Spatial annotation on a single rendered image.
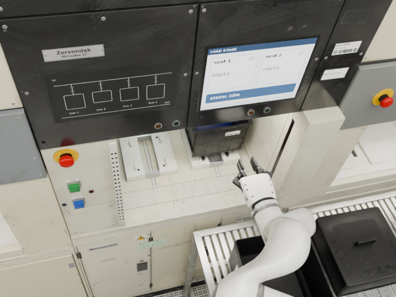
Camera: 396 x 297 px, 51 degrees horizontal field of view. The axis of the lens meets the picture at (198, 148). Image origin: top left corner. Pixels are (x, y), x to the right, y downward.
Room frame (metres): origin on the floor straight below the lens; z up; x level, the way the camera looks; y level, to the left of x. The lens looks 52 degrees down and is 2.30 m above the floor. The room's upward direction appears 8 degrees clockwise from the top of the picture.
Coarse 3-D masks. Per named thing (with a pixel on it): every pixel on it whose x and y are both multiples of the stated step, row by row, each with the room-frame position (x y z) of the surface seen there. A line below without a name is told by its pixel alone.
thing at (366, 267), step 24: (336, 216) 0.87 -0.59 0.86; (360, 216) 0.89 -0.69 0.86; (312, 240) 0.80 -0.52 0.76; (336, 240) 0.76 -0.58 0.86; (360, 240) 0.76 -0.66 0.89; (384, 240) 0.79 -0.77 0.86; (336, 264) 0.67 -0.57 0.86; (360, 264) 0.68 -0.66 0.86; (384, 264) 0.69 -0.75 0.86; (336, 288) 0.61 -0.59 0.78; (360, 288) 0.61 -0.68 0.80
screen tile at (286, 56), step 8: (304, 48) 0.86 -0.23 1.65; (264, 56) 0.83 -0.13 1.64; (272, 56) 0.83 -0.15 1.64; (280, 56) 0.84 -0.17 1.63; (288, 56) 0.85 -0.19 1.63; (304, 56) 0.87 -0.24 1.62; (264, 64) 0.83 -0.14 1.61; (272, 64) 0.84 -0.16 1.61; (296, 64) 0.86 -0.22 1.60; (264, 72) 0.83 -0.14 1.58; (272, 72) 0.84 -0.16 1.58; (280, 72) 0.85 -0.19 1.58; (288, 72) 0.86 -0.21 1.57; (296, 72) 0.87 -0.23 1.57; (264, 80) 0.83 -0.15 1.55; (272, 80) 0.84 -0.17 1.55; (280, 80) 0.85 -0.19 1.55; (288, 80) 0.86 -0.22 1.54
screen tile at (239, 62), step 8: (232, 56) 0.79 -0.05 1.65; (240, 56) 0.80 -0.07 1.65; (256, 56) 0.82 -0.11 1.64; (216, 64) 0.78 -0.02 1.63; (224, 64) 0.79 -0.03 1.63; (232, 64) 0.80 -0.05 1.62; (240, 64) 0.80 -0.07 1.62; (248, 64) 0.81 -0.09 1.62; (256, 64) 0.82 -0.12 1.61; (248, 72) 0.81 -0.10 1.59; (216, 80) 0.78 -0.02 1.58; (224, 80) 0.79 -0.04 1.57; (232, 80) 0.80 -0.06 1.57; (240, 80) 0.81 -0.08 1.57; (248, 80) 0.82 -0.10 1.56; (208, 88) 0.78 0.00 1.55; (216, 88) 0.78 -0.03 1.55; (224, 88) 0.79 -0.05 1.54
